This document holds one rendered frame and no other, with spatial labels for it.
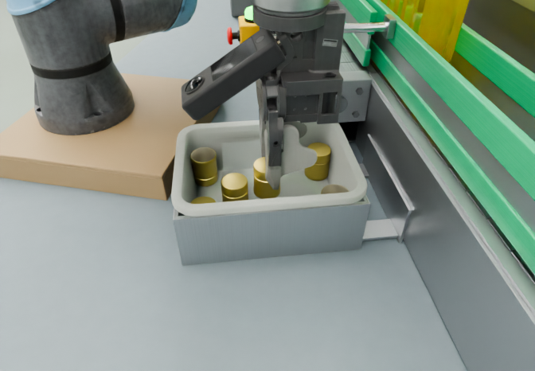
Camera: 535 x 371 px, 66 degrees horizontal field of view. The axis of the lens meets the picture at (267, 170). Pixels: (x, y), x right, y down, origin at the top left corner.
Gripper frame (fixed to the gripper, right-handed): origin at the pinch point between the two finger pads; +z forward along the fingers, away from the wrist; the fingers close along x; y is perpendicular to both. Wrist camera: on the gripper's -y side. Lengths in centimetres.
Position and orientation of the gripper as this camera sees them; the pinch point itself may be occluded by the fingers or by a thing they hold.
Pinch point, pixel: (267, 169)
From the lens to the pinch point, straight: 51.3
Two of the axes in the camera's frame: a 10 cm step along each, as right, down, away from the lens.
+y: 9.9, -0.8, 1.0
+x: -1.3, -6.2, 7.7
